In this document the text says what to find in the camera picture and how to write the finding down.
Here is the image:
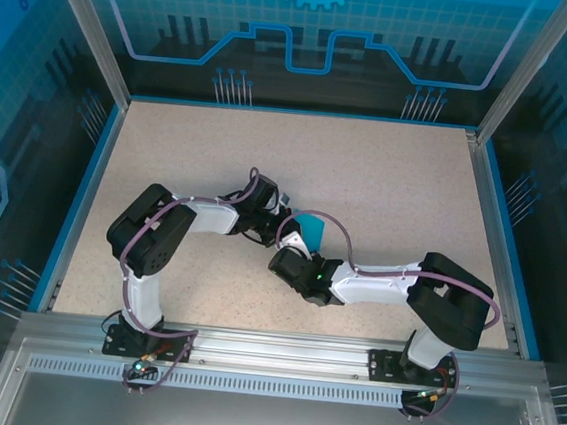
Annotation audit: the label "aluminium frame post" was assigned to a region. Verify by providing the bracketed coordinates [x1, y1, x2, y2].
[27, 0, 143, 109]
[474, 0, 567, 153]

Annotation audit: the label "steel tray panel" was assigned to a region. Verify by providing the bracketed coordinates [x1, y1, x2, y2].
[0, 334, 567, 425]

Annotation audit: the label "slotted grey cable duct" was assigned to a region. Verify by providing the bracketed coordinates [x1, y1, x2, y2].
[25, 354, 540, 423]

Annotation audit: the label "aluminium side rail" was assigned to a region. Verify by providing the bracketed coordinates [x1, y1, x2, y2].
[444, 129, 548, 358]

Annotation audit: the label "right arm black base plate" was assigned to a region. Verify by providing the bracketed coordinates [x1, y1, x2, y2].
[366, 345, 458, 390]

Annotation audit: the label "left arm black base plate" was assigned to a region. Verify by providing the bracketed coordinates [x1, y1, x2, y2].
[101, 322, 197, 364]

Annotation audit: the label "aluminium mounting rail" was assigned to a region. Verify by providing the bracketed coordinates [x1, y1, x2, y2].
[13, 302, 550, 402]

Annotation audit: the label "blue paper sheet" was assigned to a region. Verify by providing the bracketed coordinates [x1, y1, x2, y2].
[291, 212, 328, 254]

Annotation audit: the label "right cable connector with light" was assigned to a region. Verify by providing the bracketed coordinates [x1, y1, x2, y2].
[413, 385, 450, 406]

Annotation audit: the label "left cable connector with light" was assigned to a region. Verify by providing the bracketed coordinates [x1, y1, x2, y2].
[127, 352, 159, 381]

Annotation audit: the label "left gripper thin black cable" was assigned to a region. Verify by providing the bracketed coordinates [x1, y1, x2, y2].
[239, 226, 276, 249]

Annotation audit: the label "cable connector with light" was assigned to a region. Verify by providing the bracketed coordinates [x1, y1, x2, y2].
[127, 352, 159, 381]
[413, 385, 450, 406]

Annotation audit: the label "blue table edge strip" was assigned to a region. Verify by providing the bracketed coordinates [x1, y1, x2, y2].
[464, 139, 562, 362]
[35, 97, 127, 320]

